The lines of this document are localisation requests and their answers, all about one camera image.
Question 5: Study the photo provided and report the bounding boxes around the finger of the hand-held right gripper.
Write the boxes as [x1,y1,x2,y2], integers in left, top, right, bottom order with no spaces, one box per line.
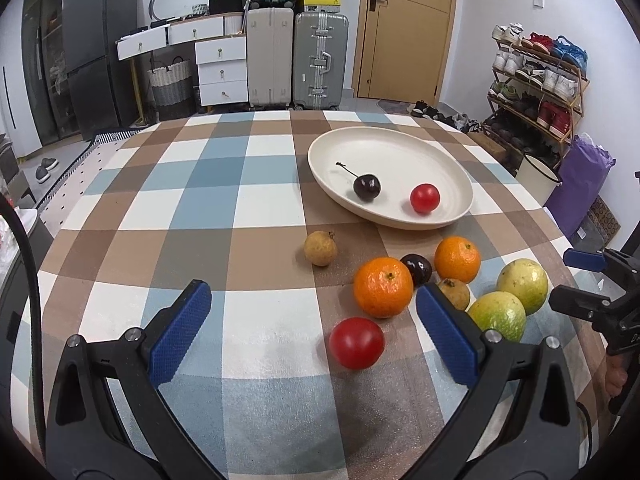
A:
[563,247,640,286]
[548,284,631,333]

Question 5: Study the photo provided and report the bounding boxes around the thick black cable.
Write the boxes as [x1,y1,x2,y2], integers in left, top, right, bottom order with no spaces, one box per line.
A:
[0,192,46,441]

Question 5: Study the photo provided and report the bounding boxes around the person's right hand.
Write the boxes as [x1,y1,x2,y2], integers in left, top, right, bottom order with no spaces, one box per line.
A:
[605,355,629,402]

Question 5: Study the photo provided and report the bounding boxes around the dark glass cabinet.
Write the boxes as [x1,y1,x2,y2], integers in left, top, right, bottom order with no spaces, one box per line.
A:
[20,0,68,148]

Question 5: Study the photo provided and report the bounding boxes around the small orange mandarin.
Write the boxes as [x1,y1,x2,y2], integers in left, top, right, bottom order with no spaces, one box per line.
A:
[434,236,482,284]

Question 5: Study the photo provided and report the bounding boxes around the tan longan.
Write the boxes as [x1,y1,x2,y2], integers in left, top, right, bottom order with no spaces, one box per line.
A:
[436,278,471,312]
[304,230,338,267]

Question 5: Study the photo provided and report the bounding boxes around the white enamel bucket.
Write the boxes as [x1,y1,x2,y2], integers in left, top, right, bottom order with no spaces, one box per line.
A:
[515,152,563,206]

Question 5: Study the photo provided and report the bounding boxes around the brown doormat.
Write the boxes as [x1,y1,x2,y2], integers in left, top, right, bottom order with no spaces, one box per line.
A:
[575,195,623,256]

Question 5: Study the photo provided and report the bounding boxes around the grey floor mat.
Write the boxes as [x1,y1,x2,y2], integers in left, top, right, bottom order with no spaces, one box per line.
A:
[376,99,416,116]

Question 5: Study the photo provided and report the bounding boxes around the grey woven basket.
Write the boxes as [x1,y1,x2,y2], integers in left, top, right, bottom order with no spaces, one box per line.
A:
[147,57,195,121]

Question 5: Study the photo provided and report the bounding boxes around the black refrigerator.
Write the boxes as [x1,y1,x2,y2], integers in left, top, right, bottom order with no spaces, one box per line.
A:
[61,0,139,141]

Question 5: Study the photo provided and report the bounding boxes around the silver suitcase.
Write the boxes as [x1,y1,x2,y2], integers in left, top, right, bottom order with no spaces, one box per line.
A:
[292,10,350,111]

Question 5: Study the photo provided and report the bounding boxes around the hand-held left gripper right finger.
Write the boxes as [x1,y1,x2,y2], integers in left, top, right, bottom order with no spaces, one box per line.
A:
[415,284,583,480]

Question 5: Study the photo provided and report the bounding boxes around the small red tomato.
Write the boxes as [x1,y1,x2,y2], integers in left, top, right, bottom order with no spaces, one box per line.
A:
[410,183,441,214]

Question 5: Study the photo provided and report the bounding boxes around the dark stemless cherry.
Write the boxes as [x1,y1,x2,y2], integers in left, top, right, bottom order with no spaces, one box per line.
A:
[400,254,433,288]

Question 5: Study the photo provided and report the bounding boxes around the purple bag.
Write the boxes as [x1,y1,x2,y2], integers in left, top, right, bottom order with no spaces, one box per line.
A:
[544,134,616,241]

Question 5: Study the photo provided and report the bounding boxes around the dark cherry with stem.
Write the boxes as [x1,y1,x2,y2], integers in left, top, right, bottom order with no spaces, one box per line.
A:
[335,161,382,203]

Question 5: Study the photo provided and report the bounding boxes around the striped rug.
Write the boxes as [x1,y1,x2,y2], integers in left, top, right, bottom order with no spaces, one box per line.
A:
[37,129,143,211]

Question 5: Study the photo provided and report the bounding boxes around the thin black cable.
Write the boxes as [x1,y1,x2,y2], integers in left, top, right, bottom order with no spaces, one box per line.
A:
[575,400,601,480]

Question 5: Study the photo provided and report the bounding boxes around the pile of dark floor shoes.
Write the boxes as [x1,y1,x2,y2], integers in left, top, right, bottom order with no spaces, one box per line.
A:
[410,101,481,131]

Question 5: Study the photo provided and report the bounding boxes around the pair of grey slippers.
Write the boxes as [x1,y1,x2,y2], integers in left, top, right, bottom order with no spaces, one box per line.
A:
[34,157,60,183]

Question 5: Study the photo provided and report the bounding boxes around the large red tomato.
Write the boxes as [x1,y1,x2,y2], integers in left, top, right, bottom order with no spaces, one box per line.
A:
[328,317,386,371]

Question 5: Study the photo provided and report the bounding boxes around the yellow green passion fruit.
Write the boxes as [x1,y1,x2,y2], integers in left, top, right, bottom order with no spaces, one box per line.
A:
[496,258,549,316]
[467,291,527,342]

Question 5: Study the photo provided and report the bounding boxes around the beige suitcase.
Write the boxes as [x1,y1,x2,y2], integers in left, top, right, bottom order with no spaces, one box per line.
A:
[246,6,295,111]

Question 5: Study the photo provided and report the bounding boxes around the cream round plate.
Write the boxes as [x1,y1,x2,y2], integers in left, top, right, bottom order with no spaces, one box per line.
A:
[307,128,474,231]

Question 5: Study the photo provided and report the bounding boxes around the white desk with drawers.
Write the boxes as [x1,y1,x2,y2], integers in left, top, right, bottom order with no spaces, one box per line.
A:
[116,14,249,108]

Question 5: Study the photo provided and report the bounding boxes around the shoe rack with shoes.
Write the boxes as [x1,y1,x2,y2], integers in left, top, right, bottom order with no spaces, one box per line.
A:
[485,24,590,158]

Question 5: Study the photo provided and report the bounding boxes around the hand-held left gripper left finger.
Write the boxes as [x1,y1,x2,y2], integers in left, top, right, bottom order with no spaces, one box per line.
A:
[44,280,236,480]

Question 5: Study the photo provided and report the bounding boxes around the wooden door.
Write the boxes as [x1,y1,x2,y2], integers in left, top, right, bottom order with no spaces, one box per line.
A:
[352,0,458,101]

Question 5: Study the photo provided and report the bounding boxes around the large orange mandarin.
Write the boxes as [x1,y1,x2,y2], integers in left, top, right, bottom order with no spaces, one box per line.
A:
[353,257,414,319]

